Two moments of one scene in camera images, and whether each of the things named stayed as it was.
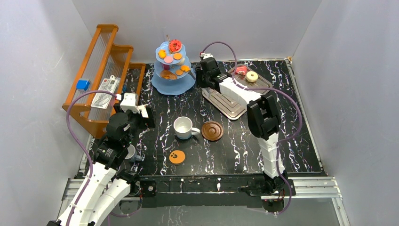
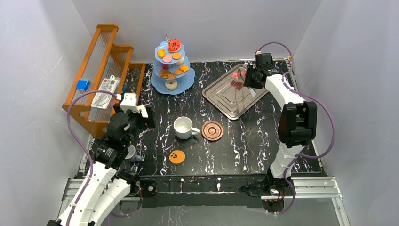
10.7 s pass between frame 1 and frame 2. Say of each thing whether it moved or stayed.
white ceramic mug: stayed
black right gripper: moved
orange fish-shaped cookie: stayed
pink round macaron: stayed
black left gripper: stayed
